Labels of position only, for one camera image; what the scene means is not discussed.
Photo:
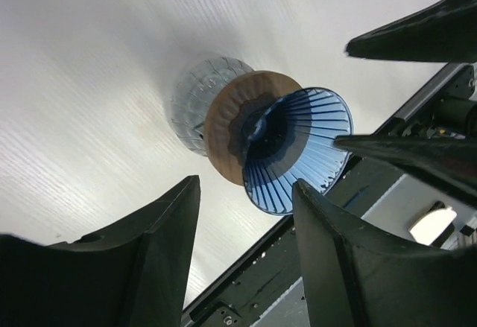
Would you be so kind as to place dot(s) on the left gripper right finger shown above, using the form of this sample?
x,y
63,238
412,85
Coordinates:
x,y
356,274

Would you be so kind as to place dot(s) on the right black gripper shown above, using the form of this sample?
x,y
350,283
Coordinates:
x,y
445,106

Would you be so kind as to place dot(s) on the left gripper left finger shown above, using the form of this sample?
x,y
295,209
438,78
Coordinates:
x,y
131,273

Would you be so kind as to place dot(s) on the blue glass dripper cone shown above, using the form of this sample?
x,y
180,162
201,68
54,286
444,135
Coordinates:
x,y
290,140

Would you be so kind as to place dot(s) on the clear glass coffee server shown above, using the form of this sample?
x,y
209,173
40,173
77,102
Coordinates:
x,y
194,92

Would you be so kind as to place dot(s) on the aluminium front rail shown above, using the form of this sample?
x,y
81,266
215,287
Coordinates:
x,y
395,212

